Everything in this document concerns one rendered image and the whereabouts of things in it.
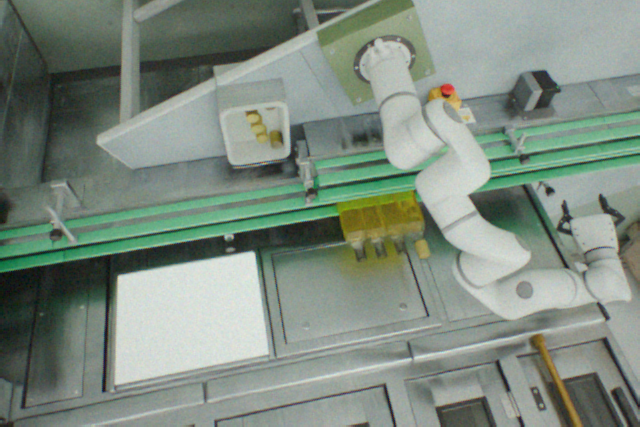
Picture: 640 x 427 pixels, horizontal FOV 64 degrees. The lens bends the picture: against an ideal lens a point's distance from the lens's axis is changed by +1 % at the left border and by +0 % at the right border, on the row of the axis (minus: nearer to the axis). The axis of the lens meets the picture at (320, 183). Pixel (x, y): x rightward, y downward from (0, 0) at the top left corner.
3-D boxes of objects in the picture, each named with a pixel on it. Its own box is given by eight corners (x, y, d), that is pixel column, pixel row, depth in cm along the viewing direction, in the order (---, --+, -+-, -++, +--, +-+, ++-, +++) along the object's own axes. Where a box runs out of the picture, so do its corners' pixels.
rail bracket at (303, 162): (298, 183, 150) (306, 219, 143) (297, 147, 136) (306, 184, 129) (309, 182, 150) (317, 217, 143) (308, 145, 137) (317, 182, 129)
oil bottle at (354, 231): (331, 190, 157) (347, 251, 145) (331, 179, 152) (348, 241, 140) (349, 187, 158) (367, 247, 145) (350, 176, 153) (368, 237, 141)
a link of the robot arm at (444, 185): (433, 234, 106) (498, 195, 96) (375, 138, 111) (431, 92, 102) (452, 225, 113) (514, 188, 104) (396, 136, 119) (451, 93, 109)
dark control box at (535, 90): (511, 91, 157) (523, 111, 152) (520, 71, 150) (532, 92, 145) (536, 88, 158) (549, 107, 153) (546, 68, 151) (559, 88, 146)
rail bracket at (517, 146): (498, 130, 150) (517, 166, 142) (506, 113, 144) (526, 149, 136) (511, 128, 150) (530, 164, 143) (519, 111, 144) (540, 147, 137)
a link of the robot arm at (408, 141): (367, 114, 118) (382, 169, 109) (409, 77, 111) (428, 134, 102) (395, 128, 124) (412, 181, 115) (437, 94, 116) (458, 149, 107)
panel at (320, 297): (115, 276, 153) (111, 394, 134) (112, 272, 151) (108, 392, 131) (405, 226, 164) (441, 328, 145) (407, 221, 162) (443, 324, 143)
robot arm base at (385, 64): (346, 47, 121) (358, 94, 113) (395, 23, 118) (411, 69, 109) (370, 87, 133) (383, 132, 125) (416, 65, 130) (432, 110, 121)
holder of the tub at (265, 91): (230, 153, 154) (232, 174, 149) (215, 86, 131) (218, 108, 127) (286, 145, 156) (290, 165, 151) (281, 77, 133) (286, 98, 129)
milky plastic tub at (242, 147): (227, 143, 149) (230, 167, 144) (214, 87, 131) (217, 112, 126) (286, 135, 151) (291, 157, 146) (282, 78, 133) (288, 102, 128)
